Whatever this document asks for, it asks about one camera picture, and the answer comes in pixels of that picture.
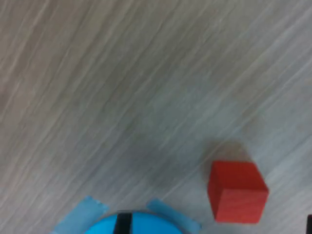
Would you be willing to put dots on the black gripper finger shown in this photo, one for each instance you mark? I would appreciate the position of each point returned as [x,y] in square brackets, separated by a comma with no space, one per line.
[309,225]
[123,224]

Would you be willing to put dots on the red cube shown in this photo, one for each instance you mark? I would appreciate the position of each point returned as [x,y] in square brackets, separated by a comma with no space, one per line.
[236,195]

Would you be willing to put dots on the blue plastic bin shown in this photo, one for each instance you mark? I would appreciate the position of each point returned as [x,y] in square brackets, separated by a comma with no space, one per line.
[151,225]

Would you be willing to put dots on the blue tape strip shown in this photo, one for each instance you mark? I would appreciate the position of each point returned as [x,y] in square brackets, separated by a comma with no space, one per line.
[80,214]
[170,213]

